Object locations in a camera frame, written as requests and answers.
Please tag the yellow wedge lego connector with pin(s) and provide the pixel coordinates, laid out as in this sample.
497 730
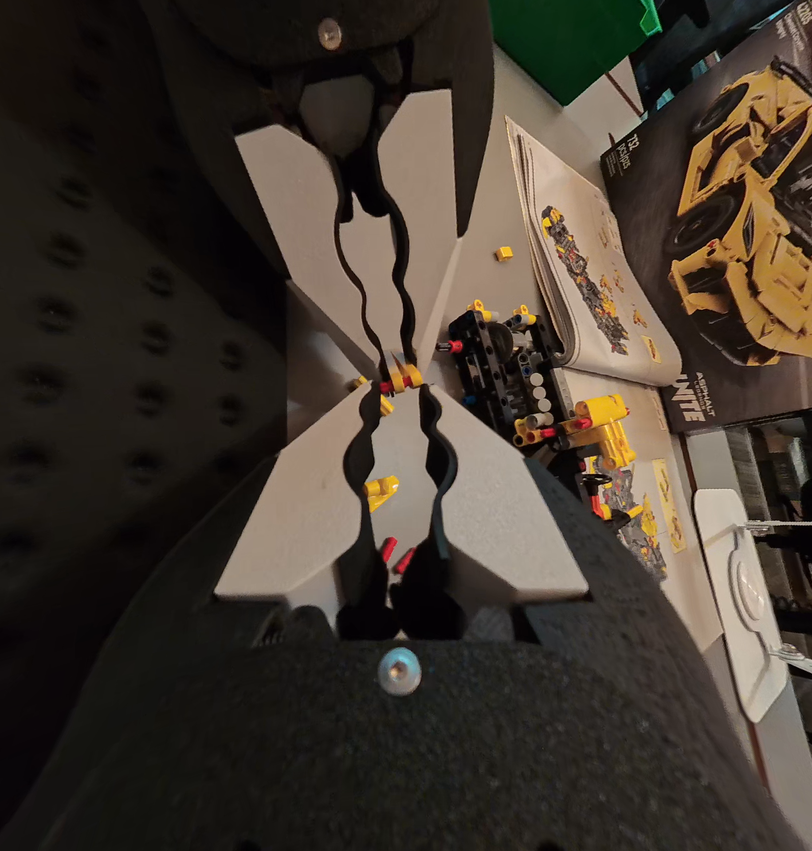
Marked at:
381 489

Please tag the green storage bin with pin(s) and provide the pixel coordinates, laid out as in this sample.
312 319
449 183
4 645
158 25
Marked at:
565 46

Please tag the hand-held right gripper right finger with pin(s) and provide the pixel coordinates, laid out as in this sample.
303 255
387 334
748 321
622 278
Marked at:
512 525

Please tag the black lego set box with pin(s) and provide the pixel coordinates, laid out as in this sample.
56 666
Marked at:
745 233

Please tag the black perforated mat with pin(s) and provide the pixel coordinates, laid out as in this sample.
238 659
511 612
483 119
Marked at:
80 299

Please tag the lego instruction booklet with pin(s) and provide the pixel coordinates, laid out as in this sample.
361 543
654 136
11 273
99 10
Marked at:
565 199

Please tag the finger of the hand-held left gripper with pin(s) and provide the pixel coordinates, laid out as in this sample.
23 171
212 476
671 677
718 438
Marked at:
293 199
429 199

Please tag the yellow black lego car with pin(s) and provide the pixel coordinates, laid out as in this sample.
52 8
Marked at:
499 372

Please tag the bent red lego piece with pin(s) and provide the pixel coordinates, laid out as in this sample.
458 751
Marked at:
406 560

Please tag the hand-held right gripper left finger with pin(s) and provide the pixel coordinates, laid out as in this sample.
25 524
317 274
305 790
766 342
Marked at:
286 525

